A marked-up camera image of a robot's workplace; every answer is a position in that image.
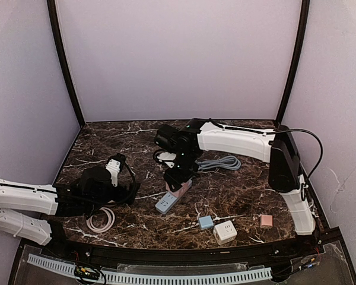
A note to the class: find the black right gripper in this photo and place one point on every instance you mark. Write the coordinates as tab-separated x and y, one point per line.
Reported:
178	175

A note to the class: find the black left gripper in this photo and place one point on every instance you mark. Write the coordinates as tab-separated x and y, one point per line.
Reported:
130	190

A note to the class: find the pink cube socket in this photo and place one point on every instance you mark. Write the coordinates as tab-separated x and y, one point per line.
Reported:
175	196

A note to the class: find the blue cube plug adapter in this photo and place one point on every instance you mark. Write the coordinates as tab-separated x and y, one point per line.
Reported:
205	222

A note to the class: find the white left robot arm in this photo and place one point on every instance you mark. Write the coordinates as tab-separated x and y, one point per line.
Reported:
16	198

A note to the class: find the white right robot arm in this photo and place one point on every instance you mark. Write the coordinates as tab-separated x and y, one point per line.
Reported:
180	149

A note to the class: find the small pink charger plug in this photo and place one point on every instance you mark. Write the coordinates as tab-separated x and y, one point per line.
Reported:
266	221

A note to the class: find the small circuit board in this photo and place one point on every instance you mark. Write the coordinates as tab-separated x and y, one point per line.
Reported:
86	273

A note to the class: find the white cube socket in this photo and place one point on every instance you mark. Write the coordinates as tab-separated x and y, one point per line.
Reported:
224	232

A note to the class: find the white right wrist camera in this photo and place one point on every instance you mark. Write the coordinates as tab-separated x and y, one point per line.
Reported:
164	158

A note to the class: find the white slotted cable duct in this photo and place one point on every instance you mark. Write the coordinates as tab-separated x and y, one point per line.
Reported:
136	274

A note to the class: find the black left corner post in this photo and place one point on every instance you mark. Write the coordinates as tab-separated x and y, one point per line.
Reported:
57	37

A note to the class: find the black corner post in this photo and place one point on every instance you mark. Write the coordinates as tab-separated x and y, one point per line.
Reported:
57	37
298	45

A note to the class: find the black right corner post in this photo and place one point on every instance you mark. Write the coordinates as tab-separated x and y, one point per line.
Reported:
298	45

